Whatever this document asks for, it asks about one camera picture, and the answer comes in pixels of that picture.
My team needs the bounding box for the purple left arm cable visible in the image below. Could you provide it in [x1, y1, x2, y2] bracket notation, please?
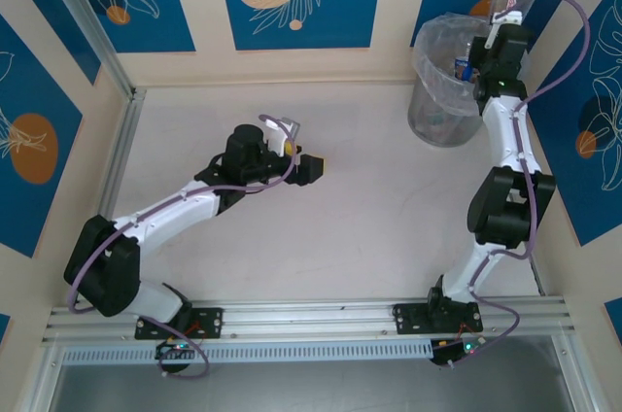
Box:
[66, 113, 298, 380]

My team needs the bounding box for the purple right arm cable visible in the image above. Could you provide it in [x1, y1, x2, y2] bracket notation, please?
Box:
[439, 0, 593, 369]

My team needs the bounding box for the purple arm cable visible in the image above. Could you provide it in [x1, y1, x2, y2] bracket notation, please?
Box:
[66, 113, 298, 380]
[439, 0, 593, 369]

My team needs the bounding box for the small controller board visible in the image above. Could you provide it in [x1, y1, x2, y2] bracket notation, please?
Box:
[430, 339, 487, 367]
[155, 339, 189, 360]

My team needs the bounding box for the metal mesh waste bin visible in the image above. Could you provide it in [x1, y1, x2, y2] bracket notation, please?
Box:
[406, 15, 529, 149]

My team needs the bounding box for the aluminium side rail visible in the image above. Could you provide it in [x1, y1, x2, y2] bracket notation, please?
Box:
[86, 88, 147, 248]

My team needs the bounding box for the grey slotted cable duct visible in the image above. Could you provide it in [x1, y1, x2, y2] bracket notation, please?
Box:
[60, 338, 433, 365]

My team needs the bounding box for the long aluminium base rail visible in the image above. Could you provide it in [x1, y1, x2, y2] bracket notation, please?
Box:
[41, 297, 577, 343]

